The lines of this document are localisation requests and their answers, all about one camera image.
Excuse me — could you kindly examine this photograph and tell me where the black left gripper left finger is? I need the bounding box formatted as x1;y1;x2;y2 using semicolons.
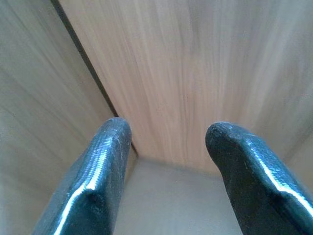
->
33;117;133;235

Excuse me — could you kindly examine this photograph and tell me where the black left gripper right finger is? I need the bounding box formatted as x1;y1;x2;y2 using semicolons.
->
204;121;313;235

